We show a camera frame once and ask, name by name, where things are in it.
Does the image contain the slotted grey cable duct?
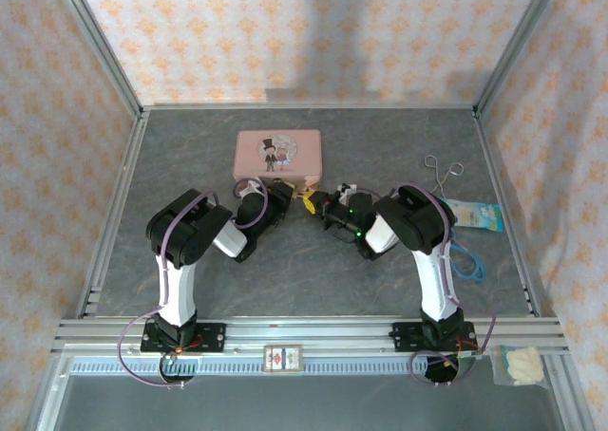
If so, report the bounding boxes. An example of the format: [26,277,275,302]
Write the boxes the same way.
[69,356,476,376]

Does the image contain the black base plate of right arm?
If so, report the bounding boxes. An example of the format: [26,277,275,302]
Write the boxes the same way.
[390,321,477,354]

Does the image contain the small card box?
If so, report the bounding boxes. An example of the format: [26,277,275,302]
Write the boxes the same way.
[262,344,304,375]

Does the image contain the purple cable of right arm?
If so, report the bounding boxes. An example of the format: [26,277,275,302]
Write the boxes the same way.
[395,182,498,389]

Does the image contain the white and blue snack packet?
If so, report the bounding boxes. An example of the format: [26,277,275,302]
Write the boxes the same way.
[438,197,504,234]

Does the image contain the blue plastic loop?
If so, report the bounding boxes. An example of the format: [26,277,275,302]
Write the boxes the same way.
[447,237,488,284]

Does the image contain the clear plastic zip bag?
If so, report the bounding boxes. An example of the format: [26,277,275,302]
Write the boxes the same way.
[490,345,545,387]

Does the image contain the pink wedding cartoon tin box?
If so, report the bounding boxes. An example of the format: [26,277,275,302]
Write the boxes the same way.
[232,129,325,191]

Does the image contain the black base plate of left arm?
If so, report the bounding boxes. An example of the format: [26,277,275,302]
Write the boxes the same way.
[141,322,227,354]

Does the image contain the aluminium frame post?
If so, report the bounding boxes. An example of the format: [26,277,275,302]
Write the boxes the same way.
[473,0,567,119]
[50,0,144,119]

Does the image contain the wide aluminium mounting rail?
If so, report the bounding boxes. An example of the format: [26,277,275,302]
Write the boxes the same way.
[50,315,567,355]

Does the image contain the thin aluminium table rail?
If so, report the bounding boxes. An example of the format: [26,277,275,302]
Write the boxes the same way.
[141,101,479,112]

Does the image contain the metal scissors forceps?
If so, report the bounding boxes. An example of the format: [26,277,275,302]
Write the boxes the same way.
[423,154,465,200]

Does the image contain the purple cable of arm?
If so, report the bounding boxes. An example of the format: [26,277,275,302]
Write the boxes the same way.
[395,182,498,389]
[117,178,270,389]

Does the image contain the aluminium table side rail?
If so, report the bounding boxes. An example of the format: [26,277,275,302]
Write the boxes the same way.
[74,109,149,319]
[473,111,543,319]

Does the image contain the white cotton wad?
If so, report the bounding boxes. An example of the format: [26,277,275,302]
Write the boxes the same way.
[504,347,543,384]

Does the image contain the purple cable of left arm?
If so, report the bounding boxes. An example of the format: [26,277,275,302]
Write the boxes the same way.
[117,178,270,389]

